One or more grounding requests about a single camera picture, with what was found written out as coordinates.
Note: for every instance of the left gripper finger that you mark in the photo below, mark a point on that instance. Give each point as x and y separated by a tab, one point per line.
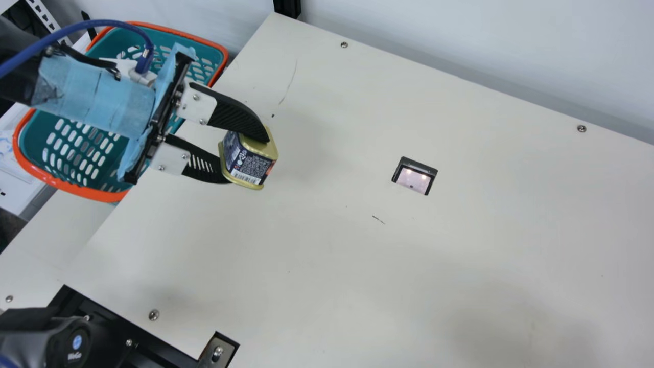
196	166
230	115

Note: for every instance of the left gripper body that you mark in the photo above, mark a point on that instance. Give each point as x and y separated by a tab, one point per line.
97	99

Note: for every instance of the rectangular tin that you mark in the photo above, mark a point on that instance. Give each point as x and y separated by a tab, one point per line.
250	163

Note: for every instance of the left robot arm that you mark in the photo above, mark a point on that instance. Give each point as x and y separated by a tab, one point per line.
15	82

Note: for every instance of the teal shopping basket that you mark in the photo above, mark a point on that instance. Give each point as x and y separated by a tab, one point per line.
38	134

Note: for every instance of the small square scanner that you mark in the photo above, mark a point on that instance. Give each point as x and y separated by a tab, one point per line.
415	178

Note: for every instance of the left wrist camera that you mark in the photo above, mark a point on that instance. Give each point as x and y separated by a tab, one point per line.
130	69

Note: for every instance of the black post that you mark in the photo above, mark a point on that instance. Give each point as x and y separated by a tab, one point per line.
287	7

